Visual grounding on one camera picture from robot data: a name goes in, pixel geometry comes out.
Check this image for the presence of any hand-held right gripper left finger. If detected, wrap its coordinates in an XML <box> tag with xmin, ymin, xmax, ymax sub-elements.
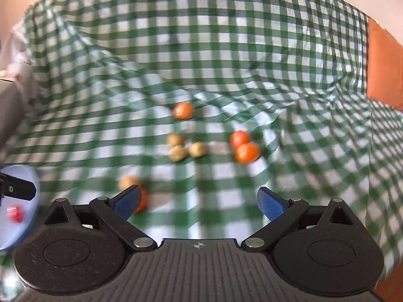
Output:
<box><xmin>44</xmin><ymin>185</ymin><xmax>158</xmax><ymax>252</ymax></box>

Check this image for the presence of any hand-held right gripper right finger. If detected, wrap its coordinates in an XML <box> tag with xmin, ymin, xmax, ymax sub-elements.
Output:
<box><xmin>241</xmin><ymin>187</ymin><xmax>358</xmax><ymax>252</ymax></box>

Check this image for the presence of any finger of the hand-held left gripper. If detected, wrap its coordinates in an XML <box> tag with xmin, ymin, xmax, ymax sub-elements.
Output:
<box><xmin>0</xmin><ymin>171</ymin><xmax>37</xmax><ymax>201</ymax></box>

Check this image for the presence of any kiwi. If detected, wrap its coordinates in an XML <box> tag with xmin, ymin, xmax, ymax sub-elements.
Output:
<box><xmin>119</xmin><ymin>175</ymin><xmax>141</xmax><ymax>192</ymax></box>
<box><xmin>188</xmin><ymin>142</ymin><xmax>208</xmax><ymax>158</ymax></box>
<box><xmin>167</xmin><ymin>133</ymin><xmax>185</xmax><ymax>147</ymax></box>
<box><xmin>169</xmin><ymin>145</ymin><xmax>189</xmax><ymax>162</ymax></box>

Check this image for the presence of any red fruit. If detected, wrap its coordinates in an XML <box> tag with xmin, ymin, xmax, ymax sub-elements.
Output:
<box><xmin>7</xmin><ymin>205</ymin><xmax>25</xmax><ymax>224</ymax></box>

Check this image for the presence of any light blue plate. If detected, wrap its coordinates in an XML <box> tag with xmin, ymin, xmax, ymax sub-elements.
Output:
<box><xmin>0</xmin><ymin>165</ymin><xmax>40</xmax><ymax>252</ymax></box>

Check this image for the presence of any white printed pillow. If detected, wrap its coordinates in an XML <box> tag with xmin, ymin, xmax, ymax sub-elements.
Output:
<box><xmin>0</xmin><ymin>22</ymin><xmax>36</xmax><ymax>101</ymax></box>

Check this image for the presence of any green checked cloth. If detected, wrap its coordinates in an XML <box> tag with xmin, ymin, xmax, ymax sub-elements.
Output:
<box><xmin>0</xmin><ymin>0</ymin><xmax>403</xmax><ymax>293</ymax></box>

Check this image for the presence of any orange-brown cushion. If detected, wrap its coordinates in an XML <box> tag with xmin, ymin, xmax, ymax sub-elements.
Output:
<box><xmin>366</xmin><ymin>17</ymin><xmax>403</xmax><ymax>111</ymax></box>

